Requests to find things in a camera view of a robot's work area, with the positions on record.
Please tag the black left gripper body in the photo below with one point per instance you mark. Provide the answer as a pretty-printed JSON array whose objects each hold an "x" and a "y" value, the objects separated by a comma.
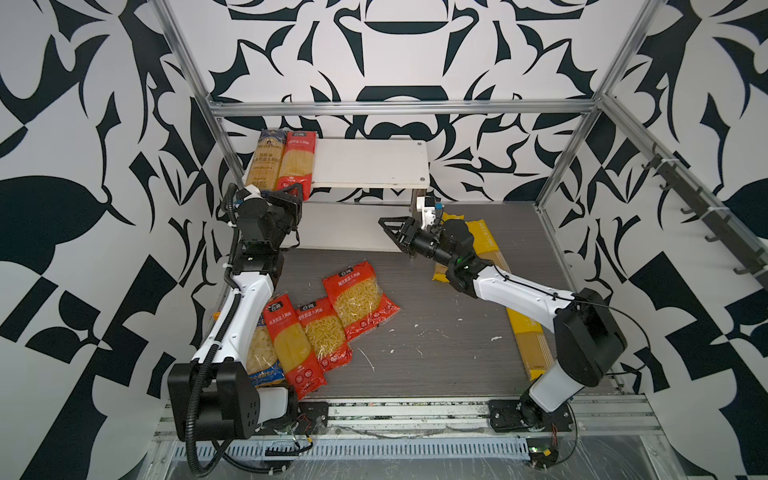
[{"x": 283, "y": 213}]

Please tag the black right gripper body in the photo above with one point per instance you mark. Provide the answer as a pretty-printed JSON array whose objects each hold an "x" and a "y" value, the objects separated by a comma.
[{"x": 431, "y": 246}]

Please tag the red long spaghetti bag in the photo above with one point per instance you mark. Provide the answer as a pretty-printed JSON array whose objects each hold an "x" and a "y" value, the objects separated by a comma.
[{"x": 297, "y": 163}]

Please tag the blue-ended spaghetti bag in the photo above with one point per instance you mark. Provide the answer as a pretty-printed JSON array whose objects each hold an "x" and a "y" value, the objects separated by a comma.
[{"x": 264, "y": 166}]

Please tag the red macaroni bag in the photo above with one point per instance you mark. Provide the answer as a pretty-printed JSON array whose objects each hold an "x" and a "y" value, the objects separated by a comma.
[
  {"x": 325, "y": 332},
  {"x": 358, "y": 300}
]

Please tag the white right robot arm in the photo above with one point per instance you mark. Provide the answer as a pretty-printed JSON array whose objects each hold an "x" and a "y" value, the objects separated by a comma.
[{"x": 588, "y": 339}]

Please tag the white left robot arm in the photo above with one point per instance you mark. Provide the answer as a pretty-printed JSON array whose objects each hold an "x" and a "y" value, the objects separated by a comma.
[{"x": 212, "y": 397}]

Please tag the white two-tier shelf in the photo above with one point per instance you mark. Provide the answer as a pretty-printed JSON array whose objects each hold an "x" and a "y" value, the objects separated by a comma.
[{"x": 358, "y": 163}]

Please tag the blue-bottom pasta bag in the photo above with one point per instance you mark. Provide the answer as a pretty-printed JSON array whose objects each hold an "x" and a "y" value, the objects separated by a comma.
[{"x": 262, "y": 364}]

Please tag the red noodle bag long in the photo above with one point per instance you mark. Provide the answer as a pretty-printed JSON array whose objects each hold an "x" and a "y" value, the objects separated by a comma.
[{"x": 298, "y": 361}]

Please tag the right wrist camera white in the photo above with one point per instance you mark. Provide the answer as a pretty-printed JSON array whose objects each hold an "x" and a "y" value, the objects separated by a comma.
[{"x": 429, "y": 212}]

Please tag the aluminium frame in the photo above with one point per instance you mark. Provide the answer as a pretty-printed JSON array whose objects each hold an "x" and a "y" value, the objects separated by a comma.
[{"x": 549, "y": 101}]

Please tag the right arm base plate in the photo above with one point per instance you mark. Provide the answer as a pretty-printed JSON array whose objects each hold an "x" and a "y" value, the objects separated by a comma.
[{"x": 524, "y": 415}]

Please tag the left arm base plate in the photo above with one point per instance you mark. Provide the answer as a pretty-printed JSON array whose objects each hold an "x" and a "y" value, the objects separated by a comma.
[{"x": 303, "y": 418}]

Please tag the white slotted cable duct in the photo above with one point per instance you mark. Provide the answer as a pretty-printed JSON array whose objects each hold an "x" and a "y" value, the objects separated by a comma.
[{"x": 514, "y": 449}]

